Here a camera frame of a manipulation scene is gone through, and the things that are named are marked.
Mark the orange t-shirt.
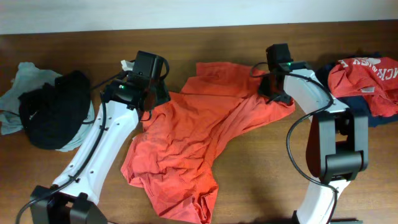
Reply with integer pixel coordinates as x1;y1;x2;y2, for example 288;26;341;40
121;62;295;223

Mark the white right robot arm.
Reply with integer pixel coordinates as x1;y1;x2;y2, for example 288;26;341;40
262;60;369;224

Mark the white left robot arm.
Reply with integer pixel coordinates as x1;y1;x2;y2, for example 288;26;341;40
29;75;170;224

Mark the navy blue garment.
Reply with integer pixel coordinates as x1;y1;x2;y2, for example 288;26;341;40
315;53;397;127

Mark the black garment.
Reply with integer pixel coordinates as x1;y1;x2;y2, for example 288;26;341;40
19;71;93;150

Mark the red printed t-shirt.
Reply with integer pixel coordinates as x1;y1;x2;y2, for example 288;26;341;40
328;57;397;117

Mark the grey garment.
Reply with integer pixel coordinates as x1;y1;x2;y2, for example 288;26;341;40
1;62;95;152

